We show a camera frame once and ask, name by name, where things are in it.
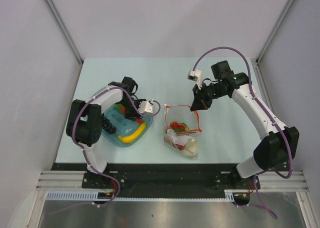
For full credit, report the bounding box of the red cherry bunch with leaf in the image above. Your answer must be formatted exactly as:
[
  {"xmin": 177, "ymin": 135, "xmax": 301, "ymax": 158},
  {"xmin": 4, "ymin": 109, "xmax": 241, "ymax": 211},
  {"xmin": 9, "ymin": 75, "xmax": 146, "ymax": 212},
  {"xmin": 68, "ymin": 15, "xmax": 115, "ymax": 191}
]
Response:
[{"xmin": 164, "ymin": 121, "xmax": 191, "ymax": 151}]

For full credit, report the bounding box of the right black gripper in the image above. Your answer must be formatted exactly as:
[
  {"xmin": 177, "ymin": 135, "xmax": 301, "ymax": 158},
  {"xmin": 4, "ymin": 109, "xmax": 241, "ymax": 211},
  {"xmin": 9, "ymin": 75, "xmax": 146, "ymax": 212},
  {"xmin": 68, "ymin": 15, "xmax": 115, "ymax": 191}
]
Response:
[{"xmin": 191, "ymin": 81, "xmax": 227, "ymax": 111}]

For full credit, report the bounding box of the red orange carrot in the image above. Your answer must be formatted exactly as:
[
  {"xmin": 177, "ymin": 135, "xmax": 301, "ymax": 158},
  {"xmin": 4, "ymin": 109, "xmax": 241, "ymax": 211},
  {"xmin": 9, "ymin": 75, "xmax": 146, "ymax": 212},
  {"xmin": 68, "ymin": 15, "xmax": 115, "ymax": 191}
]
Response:
[{"xmin": 117, "ymin": 106, "xmax": 125, "ymax": 114}]

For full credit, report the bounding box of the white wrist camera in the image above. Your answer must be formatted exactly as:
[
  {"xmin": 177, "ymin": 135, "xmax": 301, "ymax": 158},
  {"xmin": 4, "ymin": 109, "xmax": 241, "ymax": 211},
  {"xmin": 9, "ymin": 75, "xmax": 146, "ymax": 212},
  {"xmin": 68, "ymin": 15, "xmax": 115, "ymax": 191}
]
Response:
[
  {"xmin": 138, "ymin": 99, "xmax": 154, "ymax": 114},
  {"xmin": 187, "ymin": 70, "xmax": 204, "ymax": 90}
]

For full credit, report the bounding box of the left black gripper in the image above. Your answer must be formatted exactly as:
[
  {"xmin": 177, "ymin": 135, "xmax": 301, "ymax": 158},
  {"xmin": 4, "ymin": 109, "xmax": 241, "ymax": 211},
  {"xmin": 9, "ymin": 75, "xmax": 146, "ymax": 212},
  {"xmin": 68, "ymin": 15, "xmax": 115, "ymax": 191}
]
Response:
[{"xmin": 119, "ymin": 97, "xmax": 147, "ymax": 121}]

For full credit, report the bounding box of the aluminium frame rail front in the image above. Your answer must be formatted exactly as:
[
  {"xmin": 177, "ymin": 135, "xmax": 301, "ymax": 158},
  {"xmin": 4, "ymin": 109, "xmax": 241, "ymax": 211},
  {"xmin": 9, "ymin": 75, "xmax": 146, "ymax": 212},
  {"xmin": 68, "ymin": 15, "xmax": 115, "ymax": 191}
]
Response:
[{"xmin": 36, "ymin": 171, "xmax": 309, "ymax": 192}]

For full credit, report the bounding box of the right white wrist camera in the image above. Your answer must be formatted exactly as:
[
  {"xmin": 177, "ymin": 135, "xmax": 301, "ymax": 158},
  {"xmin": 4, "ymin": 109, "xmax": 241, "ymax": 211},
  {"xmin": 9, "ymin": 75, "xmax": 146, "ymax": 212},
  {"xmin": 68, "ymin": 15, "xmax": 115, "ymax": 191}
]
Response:
[{"xmin": 187, "ymin": 70, "xmax": 204, "ymax": 90}]

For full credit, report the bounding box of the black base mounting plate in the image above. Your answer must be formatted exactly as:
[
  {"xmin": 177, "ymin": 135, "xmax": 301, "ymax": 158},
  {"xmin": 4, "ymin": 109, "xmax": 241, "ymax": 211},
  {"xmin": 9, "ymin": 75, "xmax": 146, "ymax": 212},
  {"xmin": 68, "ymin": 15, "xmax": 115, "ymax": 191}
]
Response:
[{"xmin": 51, "ymin": 163, "xmax": 260, "ymax": 199}]

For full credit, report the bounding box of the aluminium corner post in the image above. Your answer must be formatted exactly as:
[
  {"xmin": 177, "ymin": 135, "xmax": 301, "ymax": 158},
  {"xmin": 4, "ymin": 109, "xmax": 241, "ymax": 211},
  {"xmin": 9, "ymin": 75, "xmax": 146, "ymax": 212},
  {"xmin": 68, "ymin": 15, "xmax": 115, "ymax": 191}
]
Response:
[
  {"xmin": 255, "ymin": 0, "xmax": 303, "ymax": 63},
  {"xmin": 36, "ymin": 0, "xmax": 84, "ymax": 65}
]

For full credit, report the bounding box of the clear zip bag red zipper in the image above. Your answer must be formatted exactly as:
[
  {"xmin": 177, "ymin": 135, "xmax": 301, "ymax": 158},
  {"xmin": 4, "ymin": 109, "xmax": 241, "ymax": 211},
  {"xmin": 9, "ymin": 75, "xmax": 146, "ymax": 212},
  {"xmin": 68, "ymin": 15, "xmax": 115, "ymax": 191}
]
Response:
[{"xmin": 163, "ymin": 104, "xmax": 202, "ymax": 158}]

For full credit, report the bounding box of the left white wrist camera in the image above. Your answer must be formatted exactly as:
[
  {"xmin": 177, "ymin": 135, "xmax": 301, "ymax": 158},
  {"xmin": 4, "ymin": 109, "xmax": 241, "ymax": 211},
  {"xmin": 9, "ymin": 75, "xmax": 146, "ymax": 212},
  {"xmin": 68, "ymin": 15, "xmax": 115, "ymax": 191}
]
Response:
[{"xmin": 138, "ymin": 99, "xmax": 154, "ymax": 114}]

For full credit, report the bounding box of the green white lettuce head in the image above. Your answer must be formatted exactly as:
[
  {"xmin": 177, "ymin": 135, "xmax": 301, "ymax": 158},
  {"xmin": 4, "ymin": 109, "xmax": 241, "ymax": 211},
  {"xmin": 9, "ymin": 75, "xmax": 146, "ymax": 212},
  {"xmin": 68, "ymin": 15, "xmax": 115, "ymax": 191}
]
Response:
[{"xmin": 181, "ymin": 139, "xmax": 199, "ymax": 158}]

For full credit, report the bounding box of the left aluminium corner post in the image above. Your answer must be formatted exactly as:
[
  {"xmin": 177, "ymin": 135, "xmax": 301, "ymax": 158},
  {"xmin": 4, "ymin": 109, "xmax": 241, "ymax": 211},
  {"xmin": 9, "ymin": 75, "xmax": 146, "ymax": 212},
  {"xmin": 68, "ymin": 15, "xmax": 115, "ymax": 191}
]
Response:
[{"xmin": 36, "ymin": 0, "xmax": 84, "ymax": 65}]

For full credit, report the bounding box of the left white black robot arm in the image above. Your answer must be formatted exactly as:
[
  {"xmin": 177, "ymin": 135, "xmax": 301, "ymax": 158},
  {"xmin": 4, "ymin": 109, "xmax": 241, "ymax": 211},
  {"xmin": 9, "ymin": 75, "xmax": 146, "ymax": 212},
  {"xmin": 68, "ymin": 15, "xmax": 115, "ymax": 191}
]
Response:
[{"xmin": 66, "ymin": 77, "xmax": 146, "ymax": 188}]

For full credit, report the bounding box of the yellow banana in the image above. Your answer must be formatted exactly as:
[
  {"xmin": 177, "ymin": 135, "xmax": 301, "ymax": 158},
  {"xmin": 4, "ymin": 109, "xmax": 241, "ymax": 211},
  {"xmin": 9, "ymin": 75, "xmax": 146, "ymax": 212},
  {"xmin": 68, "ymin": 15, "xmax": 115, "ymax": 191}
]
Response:
[{"xmin": 117, "ymin": 122, "xmax": 147, "ymax": 144}]

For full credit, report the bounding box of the dark purple grape bunch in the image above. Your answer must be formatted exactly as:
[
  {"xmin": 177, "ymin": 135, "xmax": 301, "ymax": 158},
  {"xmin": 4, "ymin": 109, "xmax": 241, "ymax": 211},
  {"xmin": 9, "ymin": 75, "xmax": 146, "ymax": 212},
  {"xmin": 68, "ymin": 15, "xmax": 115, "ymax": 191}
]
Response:
[{"xmin": 101, "ymin": 114, "xmax": 117, "ymax": 134}]

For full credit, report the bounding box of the white slotted cable duct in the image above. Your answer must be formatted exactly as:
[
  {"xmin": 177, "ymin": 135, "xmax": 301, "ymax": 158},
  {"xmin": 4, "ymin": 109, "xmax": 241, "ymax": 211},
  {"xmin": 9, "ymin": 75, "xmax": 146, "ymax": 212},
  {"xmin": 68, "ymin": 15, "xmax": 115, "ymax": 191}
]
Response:
[{"xmin": 46, "ymin": 190, "xmax": 235, "ymax": 202}]

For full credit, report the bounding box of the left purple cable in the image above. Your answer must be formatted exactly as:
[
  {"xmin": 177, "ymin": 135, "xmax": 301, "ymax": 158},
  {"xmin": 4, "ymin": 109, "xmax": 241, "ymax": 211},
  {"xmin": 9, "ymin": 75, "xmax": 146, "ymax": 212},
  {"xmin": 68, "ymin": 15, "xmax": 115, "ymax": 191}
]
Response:
[{"xmin": 47, "ymin": 85, "xmax": 161, "ymax": 215}]

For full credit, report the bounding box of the teal transparent plastic tray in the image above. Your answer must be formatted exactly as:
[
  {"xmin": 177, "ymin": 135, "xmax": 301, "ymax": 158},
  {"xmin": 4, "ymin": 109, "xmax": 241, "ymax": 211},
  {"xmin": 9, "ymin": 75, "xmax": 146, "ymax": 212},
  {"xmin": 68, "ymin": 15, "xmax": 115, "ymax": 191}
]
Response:
[{"xmin": 88, "ymin": 82, "xmax": 155, "ymax": 147}]

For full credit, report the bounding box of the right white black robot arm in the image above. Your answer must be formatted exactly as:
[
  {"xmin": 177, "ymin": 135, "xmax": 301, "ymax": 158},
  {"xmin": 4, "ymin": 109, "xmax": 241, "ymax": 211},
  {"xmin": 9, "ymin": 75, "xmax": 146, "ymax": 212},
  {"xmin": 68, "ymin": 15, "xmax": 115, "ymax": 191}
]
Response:
[{"xmin": 188, "ymin": 61, "xmax": 300, "ymax": 188}]

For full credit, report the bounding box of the right aluminium corner post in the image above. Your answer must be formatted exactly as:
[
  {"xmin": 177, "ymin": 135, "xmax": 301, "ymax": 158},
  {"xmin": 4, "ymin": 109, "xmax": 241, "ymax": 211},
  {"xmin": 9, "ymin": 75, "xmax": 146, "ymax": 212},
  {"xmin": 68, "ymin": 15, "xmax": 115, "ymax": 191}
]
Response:
[{"xmin": 255, "ymin": 0, "xmax": 303, "ymax": 63}]

